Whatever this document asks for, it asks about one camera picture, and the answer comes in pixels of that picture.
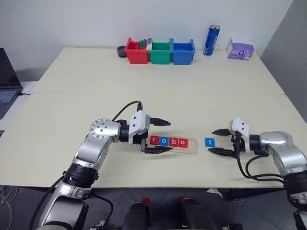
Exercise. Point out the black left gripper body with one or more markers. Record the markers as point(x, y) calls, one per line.
point(138, 139)

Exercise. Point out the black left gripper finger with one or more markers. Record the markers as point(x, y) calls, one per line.
point(158, 150)
point(159, 121)

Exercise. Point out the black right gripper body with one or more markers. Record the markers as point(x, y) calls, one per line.
point(237, 153)

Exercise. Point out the red letter b block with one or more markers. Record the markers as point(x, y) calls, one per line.
point(170, 145)

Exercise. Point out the red letter o block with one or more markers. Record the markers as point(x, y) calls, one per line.
point(185, 145)

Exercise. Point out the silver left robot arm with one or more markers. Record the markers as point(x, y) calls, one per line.
point(96, 148)

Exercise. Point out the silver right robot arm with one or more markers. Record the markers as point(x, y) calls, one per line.
point(287, 148)

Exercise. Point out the blue letter o block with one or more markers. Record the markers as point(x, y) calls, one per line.
point(161, 144)

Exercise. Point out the red letter r block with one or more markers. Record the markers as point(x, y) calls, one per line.
point(152, 143)

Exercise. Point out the blue letter t block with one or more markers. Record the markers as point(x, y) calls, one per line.
point(207, 145)

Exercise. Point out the flat wooden letter tray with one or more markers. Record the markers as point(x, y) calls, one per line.
point(193, 146)

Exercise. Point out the white scrap under table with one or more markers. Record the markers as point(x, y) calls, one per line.
point(213, 191)

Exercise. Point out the small red square patch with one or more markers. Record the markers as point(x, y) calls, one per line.
point(183, 198)
point(145, 200)

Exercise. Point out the green plastic bin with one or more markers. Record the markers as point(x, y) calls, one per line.
point(160, 58)

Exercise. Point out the blue plastic bin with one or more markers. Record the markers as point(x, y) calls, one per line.
point(182, 58)

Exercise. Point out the dark rounded shape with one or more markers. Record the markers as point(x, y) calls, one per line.
point(139, 215)
point(193, 213)

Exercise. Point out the red plastic bin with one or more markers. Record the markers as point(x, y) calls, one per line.
point(136, 57)

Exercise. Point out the white and red toy piece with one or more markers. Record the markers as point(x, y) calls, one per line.
point(148, 45)

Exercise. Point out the green toy brick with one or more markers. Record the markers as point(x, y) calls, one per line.
point(141, 45)

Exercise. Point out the black round holder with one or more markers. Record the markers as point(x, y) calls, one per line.
point(121, 52)

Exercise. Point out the blue toy brick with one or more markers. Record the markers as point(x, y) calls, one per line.
point(144, 41)

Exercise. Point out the purple tissue box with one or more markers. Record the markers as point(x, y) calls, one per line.
point(239, 51)

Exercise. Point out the tall blue drink can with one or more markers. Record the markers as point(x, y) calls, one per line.
point(210, 40)

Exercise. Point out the dark open laptop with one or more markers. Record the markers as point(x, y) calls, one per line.
point(7, 74)

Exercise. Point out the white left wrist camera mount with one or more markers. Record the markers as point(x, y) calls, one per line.
point(139, 121)

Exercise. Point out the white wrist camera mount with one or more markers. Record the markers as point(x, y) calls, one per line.
point(139, 121)
point(241, 127)

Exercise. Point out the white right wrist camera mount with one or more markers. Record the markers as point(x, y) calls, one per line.
point(241, 127)

